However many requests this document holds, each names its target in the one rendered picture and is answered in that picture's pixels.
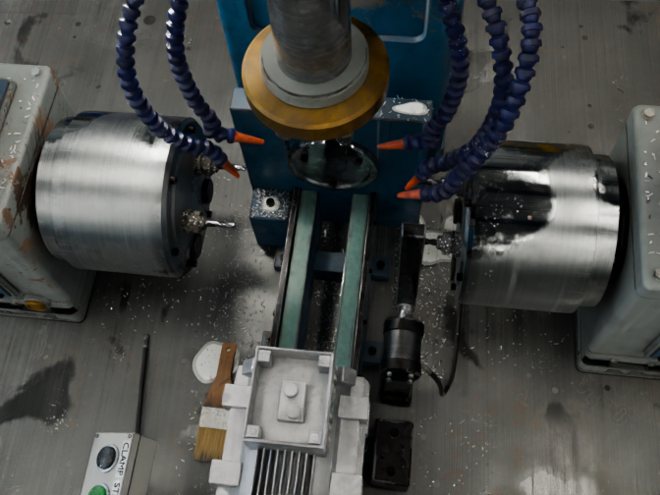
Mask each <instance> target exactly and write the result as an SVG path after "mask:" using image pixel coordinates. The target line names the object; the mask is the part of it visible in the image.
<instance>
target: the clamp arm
mask: <svg viewBox="0 0 660 495"><path fill-rule="evenodd" d="M425 238H426V225H425V224H418V223H406V222H404V223H402V230H401V241H400V254H399V267H398V280H397V293H396V305H395V309H396V310H397V311H398V312H399V310H400V305H401V310H406V305H408V310H409V311H411V312H412V314H413V312H414V311H415V306H416V299H417V292H418V285H419V278H420V271H421V264H422V259H423V252H424V245H425Z"/></svg>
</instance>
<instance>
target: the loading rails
mask: <svg viewBox="0 0 660 495"><path fill-rule="evenodd" d="M288 218H289V225H288V231H287V237H286V243H285V248H279V247H278V248H277V249H276V255H275V262H274V269H275V271H281V274H280V281H279V287H278V294H277V300H276V305H275V311H273V316H274V318H273V324H272V331H263V335H262V341H261V346H263V347H274V348H285V349H295V350H304V348H305V341H306V334H307V326H308V320H309V313H310V305H311V298H312V291H313V283H314V279H315V280H324V281H335V282H342V290H341V297H340V306H339V314H338V323H337V331H336V339H335V348H334V354H335V361H336V365H337V367H339V366H346V367H349V368H352V369H354V370H356V371H357V376H359V377H361V366H362V365H369V366H379V364H380V360H382V352H383V343H382V342H374V341H364V337H365V327H366V322H367V320H366V317H367V308H368V299H369V289H370V279H371V280H382V281H389V277H390V266H391V258H390V257H382V256H373V251H374V241H375V232H376V225H377V221H376V192H371V193H370V195H368V194H356V193H353V199H352V207H351V216H350V224H349V233H348V240H347V248H346V253H344V252H334V251H322V250H318V248H319V240H320V233H321V226H322V217H321V210H320V202H319V193H318V191H307V190H302V192H301V187H297V186H294V193H293V199H292V206H291V212H290V214H289V215H288ZM373 446H374V436H371V435H367V438H365V441H364V452H363V461H364V462H370V463H371V462H372V457H373Z"/></svg>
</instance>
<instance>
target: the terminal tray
mask: <svg viewBox="0 0 660 495"><path fill-rule="evenodd" d="M263 352H266V353H267V354H268V356H267V358H262V357H261V354H262V353H263ZM322 358H327V363H325V364H322V363H321V359H322ZM337 375H338V369H337V365H336V361H335V354H334V353H326V352H317V351H306V350H295V349H285V348H274V347H263V346H256V351H255V357H254V363H253V370H252V376H251V381H250V388H249V394H248V400H247V412H246V418H245V424H244V431H243V437H242V440H243V442H244V443H245V444H246V446H247V447H249V449H250V450H256V448H259V449H260V450H263V448H265V449H266V450H270V449H273V450H274V451H277V449H279V450H280V451H285V450H286V451H288V452H292V451H294V452H295V453H298V452H302V454H306V453H309V454H310V455H313V454H315V455H316V456H317V457H322V458H326V454H329V453H330V449H329V445H328V444H330V443H331V439H330V434H331V433H332V428H331V424H332V423H333V418H332V414H334V409H333V406H334V405H335V398H334V396H336V388H335V387H336V386H337V378H336V376H337ZM251 428H255V429H256V433H255V434H253V435H251V434H250V433H249V430H250V429H251ZM313 434H316V435H317V436H318V440H317V441H312V440H311V436H312V435H313Z"/></svg>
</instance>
